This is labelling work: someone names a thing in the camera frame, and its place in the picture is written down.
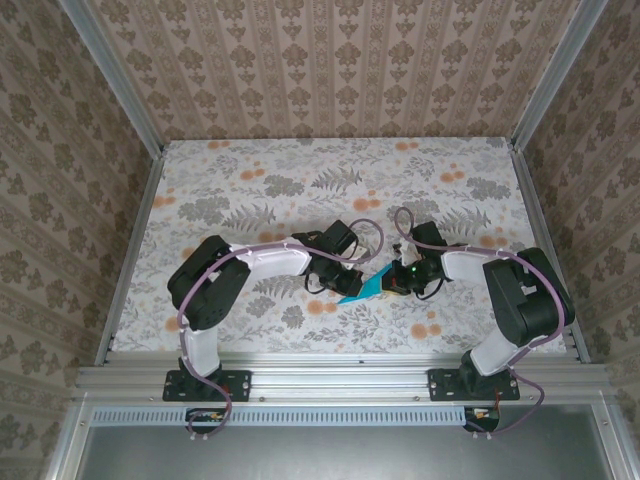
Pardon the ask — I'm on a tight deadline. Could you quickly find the aluminium frame bar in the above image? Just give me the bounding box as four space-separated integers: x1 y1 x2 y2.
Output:
597 394 640 480
43 399 95 480

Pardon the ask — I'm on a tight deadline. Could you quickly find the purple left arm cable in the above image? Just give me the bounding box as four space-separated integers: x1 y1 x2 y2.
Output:
177 218 386 444

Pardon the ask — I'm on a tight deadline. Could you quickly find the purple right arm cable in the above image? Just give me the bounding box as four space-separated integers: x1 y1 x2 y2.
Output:
394 206 576 441

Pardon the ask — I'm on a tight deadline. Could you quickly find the aluminium cross beam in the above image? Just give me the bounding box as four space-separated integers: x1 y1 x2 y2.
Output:
74 349 612 404

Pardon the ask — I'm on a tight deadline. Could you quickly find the small circuit board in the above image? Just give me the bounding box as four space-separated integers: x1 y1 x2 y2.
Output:
185 407 227 435
463 405 502 434

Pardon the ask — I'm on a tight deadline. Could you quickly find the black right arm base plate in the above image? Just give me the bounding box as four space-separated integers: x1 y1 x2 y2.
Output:
427 368 521 403

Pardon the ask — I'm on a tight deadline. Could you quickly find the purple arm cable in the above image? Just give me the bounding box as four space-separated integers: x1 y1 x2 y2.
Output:
177 218 386 444
394 206 576 441

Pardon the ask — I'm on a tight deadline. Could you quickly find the aluminium side rail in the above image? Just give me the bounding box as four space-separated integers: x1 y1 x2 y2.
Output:
508 144 592 365
93 147 169 366

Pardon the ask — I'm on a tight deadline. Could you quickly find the slotted grey cable duct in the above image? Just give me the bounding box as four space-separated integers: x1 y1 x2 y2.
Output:
92 405 469 427

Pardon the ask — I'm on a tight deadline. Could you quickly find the grey metal panel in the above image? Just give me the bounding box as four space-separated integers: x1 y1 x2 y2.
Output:
74 424 619 480

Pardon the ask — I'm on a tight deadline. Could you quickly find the blue paper sheet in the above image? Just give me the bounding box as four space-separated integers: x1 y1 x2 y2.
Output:
335 264 396 307

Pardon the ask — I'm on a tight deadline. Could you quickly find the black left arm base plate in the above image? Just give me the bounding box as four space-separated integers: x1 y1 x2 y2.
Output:
162 368 252 403

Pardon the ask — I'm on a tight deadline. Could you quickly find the aluminium corner post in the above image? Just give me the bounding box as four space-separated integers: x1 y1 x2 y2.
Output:
62 0 169 159
508 0 610 152

